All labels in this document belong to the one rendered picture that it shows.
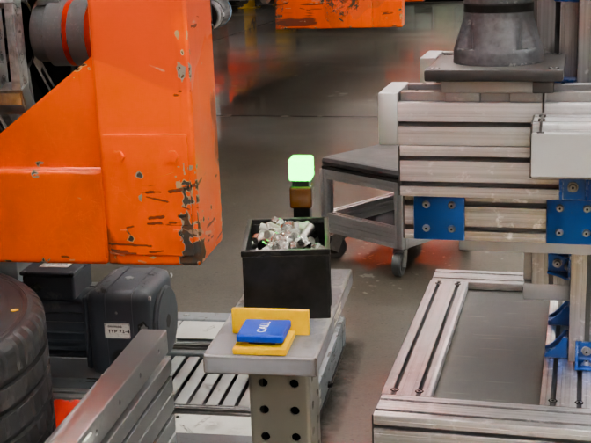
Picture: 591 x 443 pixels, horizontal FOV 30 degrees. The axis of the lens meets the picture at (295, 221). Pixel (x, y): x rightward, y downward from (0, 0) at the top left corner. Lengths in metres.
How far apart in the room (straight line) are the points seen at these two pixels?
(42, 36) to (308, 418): 1.03
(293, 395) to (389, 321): 1.28
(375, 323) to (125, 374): 1.38
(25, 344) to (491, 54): 0.87
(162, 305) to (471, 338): 0.66
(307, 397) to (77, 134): 0.57
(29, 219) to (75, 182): 0.11
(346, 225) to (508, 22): 1.73
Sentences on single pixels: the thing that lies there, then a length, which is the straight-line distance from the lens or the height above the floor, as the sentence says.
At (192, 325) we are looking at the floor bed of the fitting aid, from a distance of 2.84.
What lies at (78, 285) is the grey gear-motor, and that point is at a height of 0.40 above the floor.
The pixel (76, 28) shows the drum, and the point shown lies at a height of 0.86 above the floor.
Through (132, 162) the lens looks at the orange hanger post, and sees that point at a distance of 1.79.
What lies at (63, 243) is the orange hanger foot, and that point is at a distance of 1.87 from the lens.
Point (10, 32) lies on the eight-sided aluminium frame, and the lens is 2.19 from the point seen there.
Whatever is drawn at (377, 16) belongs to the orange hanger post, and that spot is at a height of 0.58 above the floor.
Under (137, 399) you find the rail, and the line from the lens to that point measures 1.79.
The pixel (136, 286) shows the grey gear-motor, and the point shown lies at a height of 0.41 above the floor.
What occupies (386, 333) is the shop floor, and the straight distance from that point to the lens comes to 2.95.
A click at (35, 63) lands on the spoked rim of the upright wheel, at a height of 0.78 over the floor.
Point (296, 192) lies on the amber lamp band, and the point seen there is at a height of 0.60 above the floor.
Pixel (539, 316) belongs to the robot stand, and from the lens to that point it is 2.48.
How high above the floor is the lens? 1.05
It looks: 15 degrees down
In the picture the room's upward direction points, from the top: 2 degrees counter-clockwise
